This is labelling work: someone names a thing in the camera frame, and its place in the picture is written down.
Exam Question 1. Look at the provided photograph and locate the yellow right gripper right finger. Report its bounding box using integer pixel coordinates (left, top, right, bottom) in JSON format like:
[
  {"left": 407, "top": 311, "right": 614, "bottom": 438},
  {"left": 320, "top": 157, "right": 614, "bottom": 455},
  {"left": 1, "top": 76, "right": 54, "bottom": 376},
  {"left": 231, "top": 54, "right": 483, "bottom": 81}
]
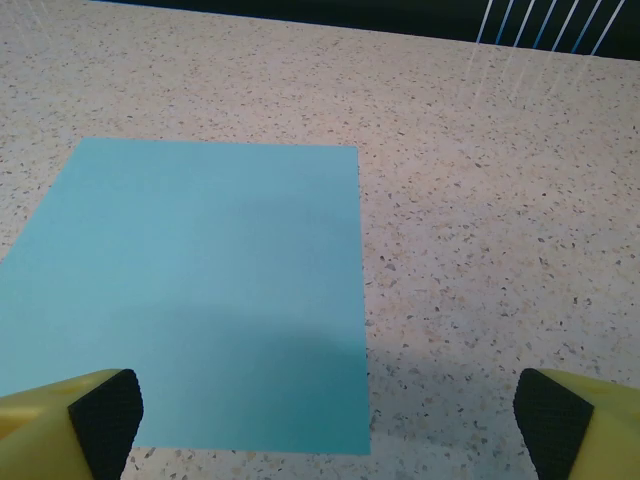
[{"left": 513, "top": 367, "right": 640, "bottom": 480}]

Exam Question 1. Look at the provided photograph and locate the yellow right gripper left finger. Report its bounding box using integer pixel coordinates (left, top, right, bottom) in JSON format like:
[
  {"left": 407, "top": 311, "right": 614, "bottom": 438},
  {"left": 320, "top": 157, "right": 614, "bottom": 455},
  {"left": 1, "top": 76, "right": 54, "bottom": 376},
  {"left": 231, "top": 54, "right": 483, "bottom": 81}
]
[{"left": 0, "top": 368, "right": 145, "bottom": 480}]

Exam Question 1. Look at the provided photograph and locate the light blue paper sheet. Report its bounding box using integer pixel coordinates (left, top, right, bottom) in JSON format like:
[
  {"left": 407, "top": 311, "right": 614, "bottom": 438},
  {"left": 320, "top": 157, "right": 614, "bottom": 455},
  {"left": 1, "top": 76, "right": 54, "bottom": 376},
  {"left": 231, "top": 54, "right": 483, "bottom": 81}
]
[{"left": 0, "top": 137, "right": 372, "bottom": 456}]

